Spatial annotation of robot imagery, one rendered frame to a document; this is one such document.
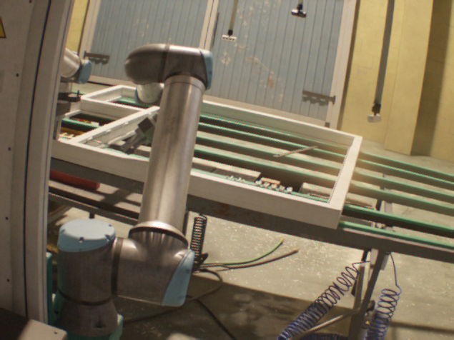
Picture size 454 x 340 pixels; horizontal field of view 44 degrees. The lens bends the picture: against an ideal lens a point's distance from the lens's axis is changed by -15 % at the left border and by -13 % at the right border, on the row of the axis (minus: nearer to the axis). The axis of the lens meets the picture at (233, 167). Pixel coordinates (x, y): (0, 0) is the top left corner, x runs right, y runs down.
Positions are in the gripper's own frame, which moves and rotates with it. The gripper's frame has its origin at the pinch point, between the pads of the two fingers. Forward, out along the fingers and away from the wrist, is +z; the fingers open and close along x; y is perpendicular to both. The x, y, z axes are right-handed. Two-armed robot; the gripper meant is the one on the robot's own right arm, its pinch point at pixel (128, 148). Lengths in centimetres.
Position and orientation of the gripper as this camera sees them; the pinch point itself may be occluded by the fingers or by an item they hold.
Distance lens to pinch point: 247.9
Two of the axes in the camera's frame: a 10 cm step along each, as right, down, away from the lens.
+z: -7.9, 6.1, -0.6
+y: -6.0, -7.4, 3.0
